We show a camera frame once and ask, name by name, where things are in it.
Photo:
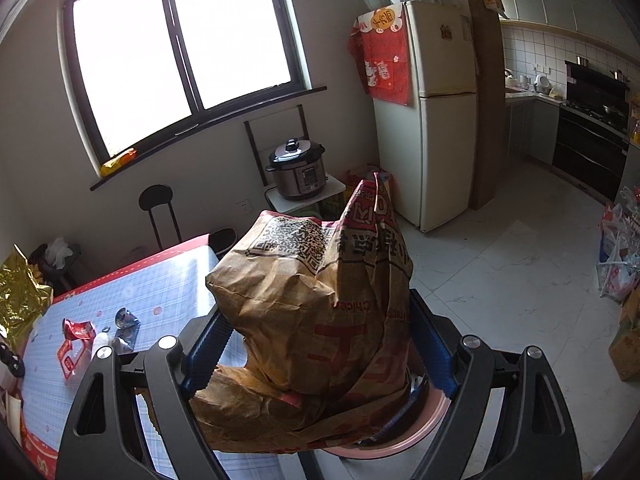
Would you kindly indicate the dark window sill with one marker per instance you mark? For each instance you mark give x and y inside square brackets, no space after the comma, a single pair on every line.
[215,122]

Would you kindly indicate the white refrigerator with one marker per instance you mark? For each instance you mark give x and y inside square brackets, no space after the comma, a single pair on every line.
[440,135]

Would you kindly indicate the red plastic tray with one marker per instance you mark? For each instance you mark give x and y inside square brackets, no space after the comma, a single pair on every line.
[70,362]

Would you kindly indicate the crushed dark can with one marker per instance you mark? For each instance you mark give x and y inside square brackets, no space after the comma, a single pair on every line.
[125,330]

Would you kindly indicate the cardboard box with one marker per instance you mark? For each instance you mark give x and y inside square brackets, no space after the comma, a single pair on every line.
[627,345]

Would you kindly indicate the crushed red can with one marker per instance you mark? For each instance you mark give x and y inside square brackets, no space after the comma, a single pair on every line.
[79,329]

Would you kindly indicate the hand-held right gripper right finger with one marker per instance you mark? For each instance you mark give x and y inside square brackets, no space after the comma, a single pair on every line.
[431,342]

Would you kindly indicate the upper kitchen cabinets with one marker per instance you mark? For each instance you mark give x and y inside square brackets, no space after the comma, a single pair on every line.
[560,0]

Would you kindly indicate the black round stool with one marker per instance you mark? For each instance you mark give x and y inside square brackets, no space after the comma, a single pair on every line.
[156,197]
[225,237]

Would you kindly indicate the red printed cloth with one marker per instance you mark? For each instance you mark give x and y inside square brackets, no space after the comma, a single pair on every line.
[382,60]

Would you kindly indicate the black oven stove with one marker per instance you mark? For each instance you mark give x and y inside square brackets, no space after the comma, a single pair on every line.
[590,150]

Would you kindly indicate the black metal rack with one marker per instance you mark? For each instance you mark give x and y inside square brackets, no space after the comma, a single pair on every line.
[252,150]

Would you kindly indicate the dark bin with white bag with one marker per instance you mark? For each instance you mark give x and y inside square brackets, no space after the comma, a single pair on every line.
[57,257]

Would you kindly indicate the colourful shopping bag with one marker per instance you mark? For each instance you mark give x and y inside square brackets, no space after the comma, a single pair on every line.
[360,177]

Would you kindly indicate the small white table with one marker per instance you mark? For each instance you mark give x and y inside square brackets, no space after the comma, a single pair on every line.
[330,191]

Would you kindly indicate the blue plaid tablecloth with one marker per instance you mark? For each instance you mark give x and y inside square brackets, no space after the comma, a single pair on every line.
[165,285]

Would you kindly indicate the yellow packet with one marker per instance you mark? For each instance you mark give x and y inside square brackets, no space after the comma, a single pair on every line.
[119,162]

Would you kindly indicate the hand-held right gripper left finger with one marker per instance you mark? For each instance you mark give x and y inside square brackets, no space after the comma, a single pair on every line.
[207,355]

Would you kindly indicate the steel pressure cooker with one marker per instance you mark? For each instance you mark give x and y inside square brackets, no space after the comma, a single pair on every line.
[297,170]

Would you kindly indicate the black range hood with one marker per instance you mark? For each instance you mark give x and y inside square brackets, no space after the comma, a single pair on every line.
[595,77]

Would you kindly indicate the pink plastic bin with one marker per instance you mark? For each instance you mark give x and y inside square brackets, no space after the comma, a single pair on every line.
[425,427]

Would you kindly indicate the window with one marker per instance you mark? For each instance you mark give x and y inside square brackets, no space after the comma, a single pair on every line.
[175,55]

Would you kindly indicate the pile of plastic bags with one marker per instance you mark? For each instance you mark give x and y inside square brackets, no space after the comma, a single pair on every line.
[617,255]

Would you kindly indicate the gold foil wrapper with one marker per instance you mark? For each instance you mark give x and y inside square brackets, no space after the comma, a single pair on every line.
[22,290]

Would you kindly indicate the brown printed paper bag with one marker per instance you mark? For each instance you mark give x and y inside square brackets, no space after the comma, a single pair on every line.
[310,300]

